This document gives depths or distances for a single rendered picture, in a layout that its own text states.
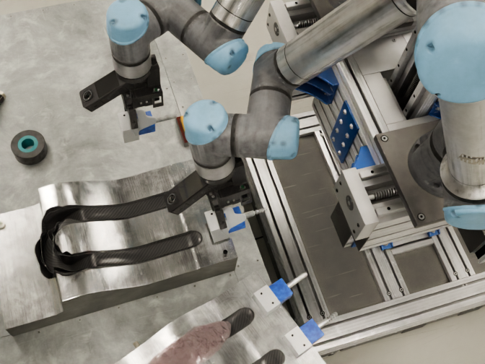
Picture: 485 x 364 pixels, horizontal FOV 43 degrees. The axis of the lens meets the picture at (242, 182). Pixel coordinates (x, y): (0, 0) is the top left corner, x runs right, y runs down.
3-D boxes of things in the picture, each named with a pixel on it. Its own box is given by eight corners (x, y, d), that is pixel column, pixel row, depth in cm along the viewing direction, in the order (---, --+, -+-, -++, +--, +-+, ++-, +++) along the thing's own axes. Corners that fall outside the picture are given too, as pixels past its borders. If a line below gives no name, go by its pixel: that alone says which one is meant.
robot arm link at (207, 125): (226, 134, 101) (175, 131, 102) (234, 171, 110) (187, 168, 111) (234, 96, 105) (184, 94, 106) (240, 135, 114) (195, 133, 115)
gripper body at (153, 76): (164, 108, 134) (162, 74, 124) (124, 118, 133) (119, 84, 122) (154, 80, 137) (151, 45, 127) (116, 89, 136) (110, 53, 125)
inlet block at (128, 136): (173, 113, 149) (172, 100, 144) (179, 130, 147) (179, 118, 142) (119, 126, 146) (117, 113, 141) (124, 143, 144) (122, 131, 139)
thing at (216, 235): (263, 205, 139) (261, 193, 135) (271, 224, 137) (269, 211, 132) (207, 224, 138) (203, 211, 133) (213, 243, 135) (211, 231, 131)
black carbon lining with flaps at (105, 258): (185, 188, 144) (185, 169, 135) (206, 251, 137) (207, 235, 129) (32, 229, 136) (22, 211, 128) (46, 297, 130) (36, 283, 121)
